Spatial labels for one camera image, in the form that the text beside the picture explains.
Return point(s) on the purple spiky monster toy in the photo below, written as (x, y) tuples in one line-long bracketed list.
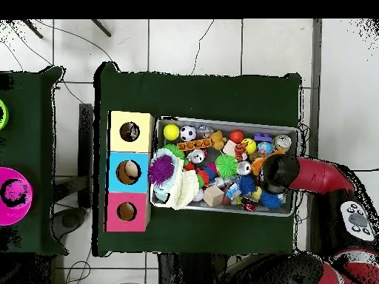
[(161, 170)]

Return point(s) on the cream waffle cloth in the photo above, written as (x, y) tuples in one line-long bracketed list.
[(186, 189)]

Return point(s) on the mint waffle cloth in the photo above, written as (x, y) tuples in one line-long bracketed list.
[(161, 193)]

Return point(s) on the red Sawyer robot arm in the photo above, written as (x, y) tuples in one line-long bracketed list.
[(319, 174)]

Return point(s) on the wooden box with three holes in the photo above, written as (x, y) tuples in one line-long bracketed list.
[(145, 142)]

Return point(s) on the shallow clear mesh bin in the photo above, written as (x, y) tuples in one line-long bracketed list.
[(228, 125)]

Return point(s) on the black and white soccer ball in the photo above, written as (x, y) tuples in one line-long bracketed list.
[(188, 133)]

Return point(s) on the plain yellow ball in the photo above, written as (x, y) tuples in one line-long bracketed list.
[(171, 131)]

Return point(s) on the yellow smiley face ball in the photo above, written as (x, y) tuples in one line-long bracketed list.
[(250, 145)]

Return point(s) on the dark green tablecloth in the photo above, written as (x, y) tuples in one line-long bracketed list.
[(23, 88), (192, 94)]

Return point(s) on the blue globe ball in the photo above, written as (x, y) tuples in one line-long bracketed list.
[(265, 148)]

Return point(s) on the blue spiky rubber ball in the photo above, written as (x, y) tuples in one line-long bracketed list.
[(271, 199)]

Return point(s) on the crushed silver drink can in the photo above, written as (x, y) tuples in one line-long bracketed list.
[(282, 142)]

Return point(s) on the black tripod leg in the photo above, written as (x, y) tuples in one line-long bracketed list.
[(101, 28), (32, 28)]

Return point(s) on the pink plastic bowl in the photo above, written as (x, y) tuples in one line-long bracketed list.
[(17, 216)]

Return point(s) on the green plastic bowl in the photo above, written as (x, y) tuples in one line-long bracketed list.
[(3, 118)]

